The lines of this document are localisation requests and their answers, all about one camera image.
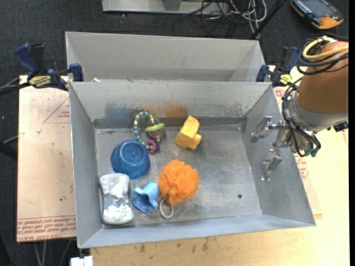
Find orange mesh bath pouf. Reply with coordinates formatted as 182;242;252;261
157;159;201;219

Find white bone-shaped fluffy pad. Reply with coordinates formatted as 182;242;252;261
98;172;135;227

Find multicolour ring rattle toy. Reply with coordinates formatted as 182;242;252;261
133;110;166;155

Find light blue plastic piece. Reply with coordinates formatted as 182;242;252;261
131;182;160;214

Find blue plastic cup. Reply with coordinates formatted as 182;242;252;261
110;140;151;180

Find grey metal bin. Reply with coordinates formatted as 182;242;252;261
65;31;317;249

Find yellow sponge block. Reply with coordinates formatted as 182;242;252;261
174;115;202;151

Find black cylinder on white bracket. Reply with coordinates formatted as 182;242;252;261
332;121;349;133

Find brown cardboard board red print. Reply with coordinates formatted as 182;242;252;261
16;75;324;243

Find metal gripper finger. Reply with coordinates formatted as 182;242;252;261
260;148;284;182
250;115;275;144

